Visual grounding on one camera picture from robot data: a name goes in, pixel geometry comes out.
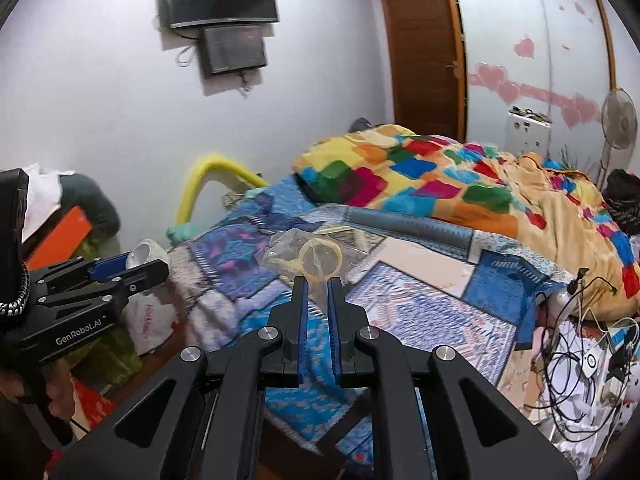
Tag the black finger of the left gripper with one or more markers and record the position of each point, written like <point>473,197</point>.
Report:
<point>116,290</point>

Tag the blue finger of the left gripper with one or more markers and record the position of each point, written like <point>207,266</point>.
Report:
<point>81,270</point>

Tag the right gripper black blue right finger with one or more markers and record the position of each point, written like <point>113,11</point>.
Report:
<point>434,416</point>

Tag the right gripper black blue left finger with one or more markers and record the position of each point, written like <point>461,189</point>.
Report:
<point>199,416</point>

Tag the clear plastic wrapper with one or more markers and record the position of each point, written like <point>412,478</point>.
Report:
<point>310,257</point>

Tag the white tape roll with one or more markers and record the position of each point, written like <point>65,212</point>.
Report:
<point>146,251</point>

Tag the person's left hand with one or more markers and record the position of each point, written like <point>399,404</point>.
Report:
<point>59,389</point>

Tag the orange box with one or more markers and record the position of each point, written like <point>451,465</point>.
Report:
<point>60,244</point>

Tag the white plastic shopping bag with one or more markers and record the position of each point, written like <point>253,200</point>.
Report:
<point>149,322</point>

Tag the white cloth pile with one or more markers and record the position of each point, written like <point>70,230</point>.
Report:
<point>44,197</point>

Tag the blue patchwork bedspread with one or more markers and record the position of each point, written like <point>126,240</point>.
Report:
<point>422,281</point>

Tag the colourful squares blanket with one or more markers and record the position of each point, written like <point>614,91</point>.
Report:
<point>559,214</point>

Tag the white small cabinet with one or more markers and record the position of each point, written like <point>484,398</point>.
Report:
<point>527,131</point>

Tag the black striped bag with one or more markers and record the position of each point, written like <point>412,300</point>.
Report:
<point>622,196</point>

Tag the white standing fan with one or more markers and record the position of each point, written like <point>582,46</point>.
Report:
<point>619,123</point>

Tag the brown wooden door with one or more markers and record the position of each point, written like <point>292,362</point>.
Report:
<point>427,65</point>

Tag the white sliding wardrobe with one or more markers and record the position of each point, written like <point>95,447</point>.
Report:
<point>548,56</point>

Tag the small black wall monitor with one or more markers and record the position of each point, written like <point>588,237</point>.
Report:
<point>231,49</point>

